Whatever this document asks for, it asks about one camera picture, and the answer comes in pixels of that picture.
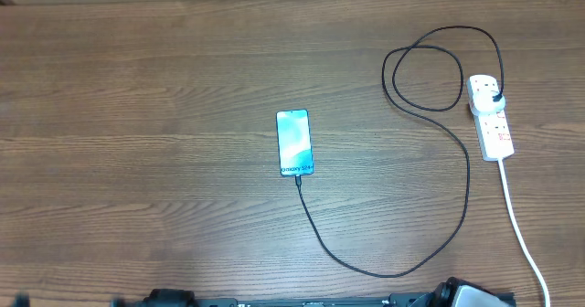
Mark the white charger plug adapter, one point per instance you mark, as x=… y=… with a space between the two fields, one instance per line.
x=483 y=103

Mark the white power strip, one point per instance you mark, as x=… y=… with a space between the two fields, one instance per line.
x=492 y=130

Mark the blue Samsung Galaxy smartphone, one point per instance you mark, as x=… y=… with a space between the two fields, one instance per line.
x=294 y=143

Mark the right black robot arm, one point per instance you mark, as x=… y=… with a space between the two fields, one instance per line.
x=458 y=293

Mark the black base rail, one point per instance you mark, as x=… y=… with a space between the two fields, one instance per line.
x=179 y=298

